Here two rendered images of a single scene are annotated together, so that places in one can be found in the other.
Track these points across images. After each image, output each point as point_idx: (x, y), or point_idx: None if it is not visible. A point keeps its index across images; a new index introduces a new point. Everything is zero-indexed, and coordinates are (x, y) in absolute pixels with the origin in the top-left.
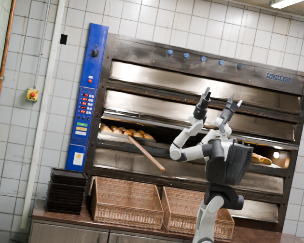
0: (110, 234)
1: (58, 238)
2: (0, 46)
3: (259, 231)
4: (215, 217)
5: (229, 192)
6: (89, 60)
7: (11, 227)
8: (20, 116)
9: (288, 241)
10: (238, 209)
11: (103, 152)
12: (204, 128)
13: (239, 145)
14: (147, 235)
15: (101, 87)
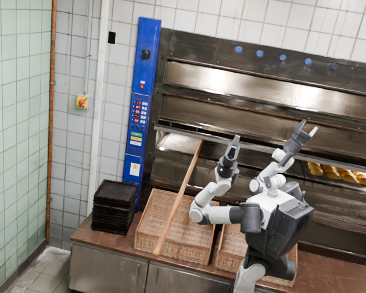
0: (149, 264)
1: (97, 261)
2: (35, 52)
3: (341, 264)
4: (253, 287)
5: (275, 261)
6: (140, 61)
7: (78, 226)
8: (76, 122)
9: None
10: (286, 279)
11: (162, 163)
12: (276, 148)
13: (286, 211)
14: (190, 271)
15: (156, 93)
